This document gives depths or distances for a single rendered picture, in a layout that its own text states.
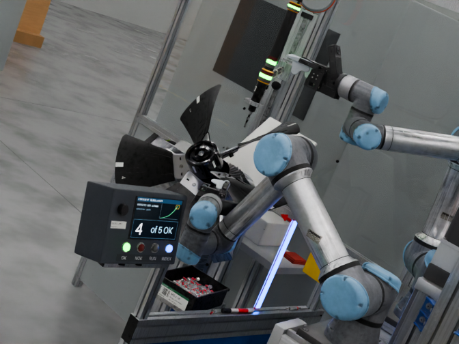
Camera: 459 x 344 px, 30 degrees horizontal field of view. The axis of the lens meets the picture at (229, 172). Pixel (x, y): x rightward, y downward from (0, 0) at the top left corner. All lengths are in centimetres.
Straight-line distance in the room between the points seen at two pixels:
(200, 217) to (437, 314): 71
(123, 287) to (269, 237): 110
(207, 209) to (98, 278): 216
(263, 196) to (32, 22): 881
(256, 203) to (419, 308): 55
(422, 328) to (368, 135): 58
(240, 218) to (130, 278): 188
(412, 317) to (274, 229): 114
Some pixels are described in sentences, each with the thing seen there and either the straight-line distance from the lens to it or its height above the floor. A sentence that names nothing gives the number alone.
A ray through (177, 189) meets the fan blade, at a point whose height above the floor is 109.
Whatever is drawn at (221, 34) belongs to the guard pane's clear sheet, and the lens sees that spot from 408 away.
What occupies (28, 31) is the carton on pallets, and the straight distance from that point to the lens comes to 1112.
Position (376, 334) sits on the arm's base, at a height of 111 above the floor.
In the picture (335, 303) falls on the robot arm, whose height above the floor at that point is 118.
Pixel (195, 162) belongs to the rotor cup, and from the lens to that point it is 298.
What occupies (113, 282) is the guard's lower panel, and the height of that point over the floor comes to 17.
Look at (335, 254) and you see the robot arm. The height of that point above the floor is 128.
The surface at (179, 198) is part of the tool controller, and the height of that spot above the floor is 125.
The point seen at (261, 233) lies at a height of 92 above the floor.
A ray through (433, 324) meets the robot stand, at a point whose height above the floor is 117.
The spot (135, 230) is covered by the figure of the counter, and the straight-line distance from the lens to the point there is 218.
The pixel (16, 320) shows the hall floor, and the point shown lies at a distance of 413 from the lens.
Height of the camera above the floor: 186
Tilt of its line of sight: 13 degrees down
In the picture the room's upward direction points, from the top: 23 degrees clockwise
